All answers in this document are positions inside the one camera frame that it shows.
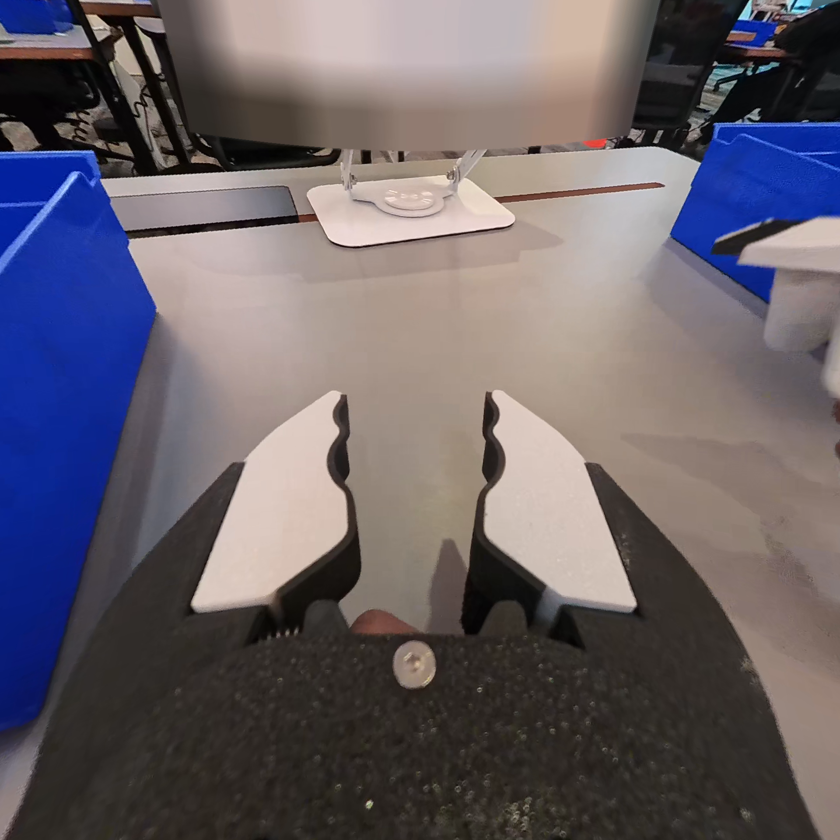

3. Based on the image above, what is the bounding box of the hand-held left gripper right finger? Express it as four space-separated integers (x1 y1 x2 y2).
462 390 639 634

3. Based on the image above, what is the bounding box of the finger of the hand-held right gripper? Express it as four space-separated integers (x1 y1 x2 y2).
712 217 840 270

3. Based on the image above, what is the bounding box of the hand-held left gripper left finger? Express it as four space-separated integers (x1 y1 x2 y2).
190 391 363 614

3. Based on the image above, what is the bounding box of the blue plastic bin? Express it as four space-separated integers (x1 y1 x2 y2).
0 151 157 732
0 0 76 34
669 122 840 304

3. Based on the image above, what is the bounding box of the wooden office desk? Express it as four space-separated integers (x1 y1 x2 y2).
725 26 788 60

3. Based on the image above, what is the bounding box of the black office chair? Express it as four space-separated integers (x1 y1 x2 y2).
630 0 749 145

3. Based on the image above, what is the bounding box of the grey table with wooden edge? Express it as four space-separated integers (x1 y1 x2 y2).
0 0 161 63

